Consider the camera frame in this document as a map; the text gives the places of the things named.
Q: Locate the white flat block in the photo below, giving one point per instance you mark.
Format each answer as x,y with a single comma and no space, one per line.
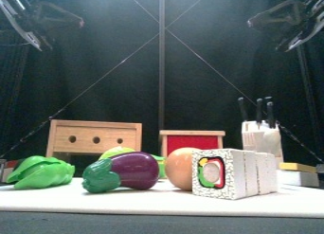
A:
295,178

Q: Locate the white toy sushi roll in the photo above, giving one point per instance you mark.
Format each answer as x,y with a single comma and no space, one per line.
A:
228,174

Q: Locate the white knife block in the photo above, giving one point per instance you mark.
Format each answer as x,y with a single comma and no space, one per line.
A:
261,140

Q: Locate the white cutting board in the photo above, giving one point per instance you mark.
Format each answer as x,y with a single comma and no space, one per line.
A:
160,201

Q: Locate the wooden box with round holes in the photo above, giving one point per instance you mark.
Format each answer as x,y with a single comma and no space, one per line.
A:
96,130

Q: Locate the purple toy eggplant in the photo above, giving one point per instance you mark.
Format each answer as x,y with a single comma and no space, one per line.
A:
132,170

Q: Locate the peach toy egg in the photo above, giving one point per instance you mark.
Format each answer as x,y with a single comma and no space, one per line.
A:
179,168

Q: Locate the small red grey toy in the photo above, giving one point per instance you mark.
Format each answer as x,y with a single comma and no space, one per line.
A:
8,170

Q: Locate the yellow flat block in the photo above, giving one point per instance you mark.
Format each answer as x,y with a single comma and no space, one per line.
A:
297,167

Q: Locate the vertical metal frame pole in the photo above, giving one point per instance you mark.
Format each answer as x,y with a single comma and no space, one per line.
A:
161,70

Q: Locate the wooden box with red side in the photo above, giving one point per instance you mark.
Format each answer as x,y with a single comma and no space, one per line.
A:
189,142

